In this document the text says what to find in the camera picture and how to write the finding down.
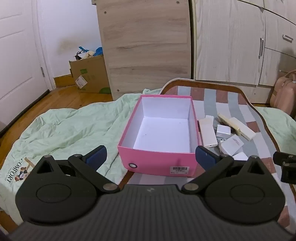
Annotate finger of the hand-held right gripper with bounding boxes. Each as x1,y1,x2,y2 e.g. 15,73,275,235
273,152,296,183

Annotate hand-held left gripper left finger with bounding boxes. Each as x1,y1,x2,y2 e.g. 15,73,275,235
25,146,120,194

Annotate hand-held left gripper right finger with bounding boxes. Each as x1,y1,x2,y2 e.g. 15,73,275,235
181,146,278,194

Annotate white charger with printed text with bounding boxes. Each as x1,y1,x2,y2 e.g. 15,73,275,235
220,134,245,156

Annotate plain white charger block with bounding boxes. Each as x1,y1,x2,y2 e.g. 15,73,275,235
232,152,249,162

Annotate beige remote with display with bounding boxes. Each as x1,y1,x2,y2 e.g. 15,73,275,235
218,113,234,124

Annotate cream remote control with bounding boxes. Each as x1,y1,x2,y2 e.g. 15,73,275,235
228,117,256,141

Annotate pink cardboard box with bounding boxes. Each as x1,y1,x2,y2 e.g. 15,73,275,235
117,95,201,178

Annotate long white power bank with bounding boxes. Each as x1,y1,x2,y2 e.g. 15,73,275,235
199,118,218,148

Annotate grey square charger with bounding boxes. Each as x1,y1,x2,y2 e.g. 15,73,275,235
216,125,232,138

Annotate green blanket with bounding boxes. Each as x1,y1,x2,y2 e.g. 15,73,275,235
0,88,296,232

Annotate checkered rug with brown border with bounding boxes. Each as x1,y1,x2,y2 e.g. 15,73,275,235
119,78,290,232

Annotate pink bag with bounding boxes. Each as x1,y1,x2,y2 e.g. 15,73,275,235
270,70,296,117

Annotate brown cardboard box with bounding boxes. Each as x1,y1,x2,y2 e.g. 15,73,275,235
69,54,111,94

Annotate black door draft strip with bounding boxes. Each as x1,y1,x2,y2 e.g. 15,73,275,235
0,90,50,138

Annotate blue items in cardboard box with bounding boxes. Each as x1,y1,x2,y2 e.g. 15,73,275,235
78,46,103,61

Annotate light wood wardrobe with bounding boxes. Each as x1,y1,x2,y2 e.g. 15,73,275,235
191,0,296,104

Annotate tall light wood cabinet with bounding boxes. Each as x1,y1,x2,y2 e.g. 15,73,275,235
91,0,193,101

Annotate white door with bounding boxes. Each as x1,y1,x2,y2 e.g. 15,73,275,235
0,0,51,130

